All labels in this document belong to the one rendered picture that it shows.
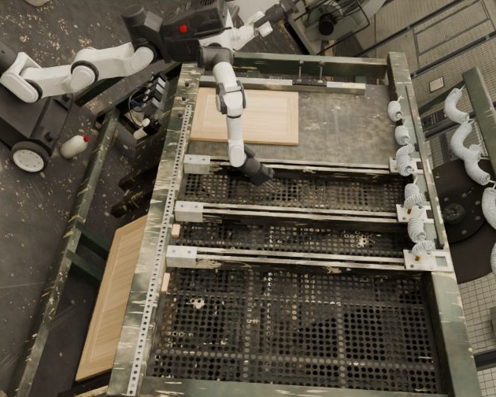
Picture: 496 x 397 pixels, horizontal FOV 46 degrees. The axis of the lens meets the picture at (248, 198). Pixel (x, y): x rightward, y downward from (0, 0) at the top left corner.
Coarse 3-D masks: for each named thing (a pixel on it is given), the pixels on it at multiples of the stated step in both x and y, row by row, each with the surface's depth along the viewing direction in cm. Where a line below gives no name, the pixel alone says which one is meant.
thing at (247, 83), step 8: (200, 80) 339; (208, 80) 339; (240, 80) 339; (248, 80) 339; (256, 80) 340; (264, 80) 340; (272, 80) 340; (280, 80) 340; (288, 80) 340; (248, 88) 341; (256, 88) 340; (264, 88) 340; (272, 88) 340; (280, 88) 339; (288, 88) 339; (296, 88) 339; (304, 88) 339; (312, 88) 338; (320, 88) 338; (328, 88) 338; (336, 88) 337; (344, 88) 337; (352, 88) 337; (360, 88) 336
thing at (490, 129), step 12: (468, 72) 356; (480, 72) 359; (456, 84) 361; (468, 84) 350; (480, 84) 344; (444, 96) 366; (468, 96) 346; (480, 96) 338; (420, 108) 376; (432, 108) 375; (480, 108) 333; (492, 108) 329; (480, 120) 328; (492, 120) 322; (492, 132) 317; (492, 144) 312; (492, 156) 307; (492, 168) 304; (276, 240) 328; (288, 240) 327
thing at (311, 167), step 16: (416, 144) 274; (192, 160) 288; (208, 160) 288; (224, 160) 289; (272, 160) 289; (288, 160) 290; (416, 160) 286; (272, 176) 290; (288, 176) 290; (304, 176) 289; (320, 176) 289; (336, 176) 288; (352, 176) 287; (368, 176) 287; (384, 176) 286; (400, 176) 286
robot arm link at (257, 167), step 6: (258, 162) 273; (252, 168) 270; (258, 168) 272; (264, 168) 275; (270, 168) 277; (246, 174) 273; (252, 174) 272; (258, 174) 274; (264, 174) 274; (270, 174) 275; (252, 180) 278; (258, 180) 278; (264, 180) 277
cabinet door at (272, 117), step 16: (208, 96) 332; (256, 96) 333; (272, 96) 333; (288, 96) 333; (208, 112) 323; (256, 112) 324; (272, 112) 324; (288, 112) 324; (192, 128) 313; (208, 128) 313; (224, 128) 314; (256, 128) 314; (272, 128) 314; (288, 128) 314; (288, 144) 308
